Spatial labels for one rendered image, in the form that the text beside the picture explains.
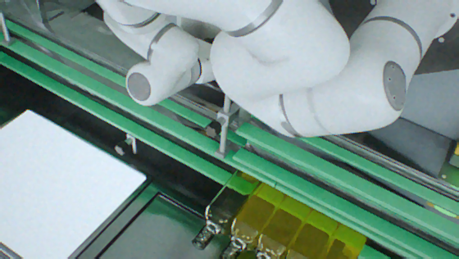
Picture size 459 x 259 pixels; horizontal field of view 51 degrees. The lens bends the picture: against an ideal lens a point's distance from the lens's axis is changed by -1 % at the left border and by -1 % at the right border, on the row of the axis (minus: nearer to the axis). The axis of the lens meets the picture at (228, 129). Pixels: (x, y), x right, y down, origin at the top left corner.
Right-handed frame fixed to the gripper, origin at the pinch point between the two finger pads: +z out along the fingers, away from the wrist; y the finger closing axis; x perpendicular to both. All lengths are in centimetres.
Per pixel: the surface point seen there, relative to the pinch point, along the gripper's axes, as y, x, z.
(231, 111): 11.1, -5.4, -13.8
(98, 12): -69, -24, 39
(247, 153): 15.1, -14.9, -10.2
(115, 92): -19.9, -16.7, -9.3
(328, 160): 30.8, -7.7, -10.6
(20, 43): -52, -17, -9
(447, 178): 51, -4, -5
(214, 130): 11.0, -7.4, -19.2
